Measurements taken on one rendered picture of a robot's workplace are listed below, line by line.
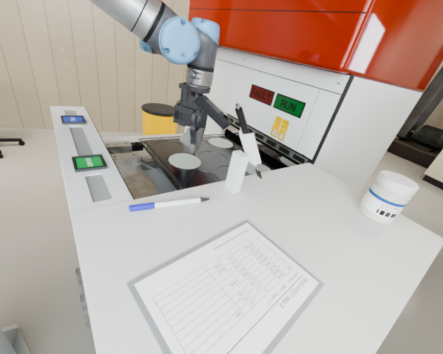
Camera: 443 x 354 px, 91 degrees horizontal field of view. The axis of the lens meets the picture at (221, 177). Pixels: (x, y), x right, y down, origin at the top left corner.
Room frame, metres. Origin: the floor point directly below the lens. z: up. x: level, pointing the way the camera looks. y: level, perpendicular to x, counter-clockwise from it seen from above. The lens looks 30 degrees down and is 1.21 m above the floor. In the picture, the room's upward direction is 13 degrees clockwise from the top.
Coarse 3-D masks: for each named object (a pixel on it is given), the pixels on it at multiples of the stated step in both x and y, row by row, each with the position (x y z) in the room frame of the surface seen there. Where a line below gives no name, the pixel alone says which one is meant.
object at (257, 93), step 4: (252, 88) 0.88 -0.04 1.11; (256, 88) 0.87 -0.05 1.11; (260, 88) 0.86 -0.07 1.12; (252, 92) 0.88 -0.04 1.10; (256, 92) 0.87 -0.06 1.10; (260, 92) 0.85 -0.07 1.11; (264, 92) 0.84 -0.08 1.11; (268, 92) 0.83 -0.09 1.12; (252, 96) 0.88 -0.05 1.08; (256, 96) 0.86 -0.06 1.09; (260, 96) 0.85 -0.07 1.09; (264, 96) 0.83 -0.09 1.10; (268, 96) 0.82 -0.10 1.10; (264, 100) 0.83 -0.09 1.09; (268, 100) 0.82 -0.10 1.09
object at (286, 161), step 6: (228, 126) 0.94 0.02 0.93; (234, 126) 0.92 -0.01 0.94; (222, 132) 0.96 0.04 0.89; (234, 132) 0.90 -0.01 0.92; (258, 144) 0.79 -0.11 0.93; (264, 144) 0.78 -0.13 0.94; (264, 150) 0.77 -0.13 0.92; (270, 150) 0.75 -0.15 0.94; (276, 150) 0.75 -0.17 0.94; (270, 156) 0.74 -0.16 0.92; (276, 156) 0.72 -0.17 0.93; (282, 156) 0.71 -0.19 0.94; (282, 162) 0.70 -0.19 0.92; (288, 162) 0.68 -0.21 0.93; (294, 162) 0.67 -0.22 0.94
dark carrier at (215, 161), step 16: (160, 144) 0.67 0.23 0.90; (176, 144) 0.70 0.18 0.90; (208, 144) 0.77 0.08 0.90; (160, 160) 0.56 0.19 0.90; (208, 160) 0.63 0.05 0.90; (224, 160) 0.66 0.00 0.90; (176, 176) 0.49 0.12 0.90; (192, 176) 0.51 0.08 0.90; (208, 176) 0.53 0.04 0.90; (224, 176) 0.55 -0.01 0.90
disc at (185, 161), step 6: (174, 156) 0.61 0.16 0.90; (180, 156) 0.61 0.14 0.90; (186, 156) 0.62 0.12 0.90; (192, 156) 0.63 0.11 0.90; (174, 162) 0.57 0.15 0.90; (180, 162) 0.58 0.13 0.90; (186, 162) 0.58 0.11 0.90; (192, 162) 0.59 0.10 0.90; (198, 162) 0.60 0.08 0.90; (186, 168) 0.55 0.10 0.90; (192, 168) 0.56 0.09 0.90
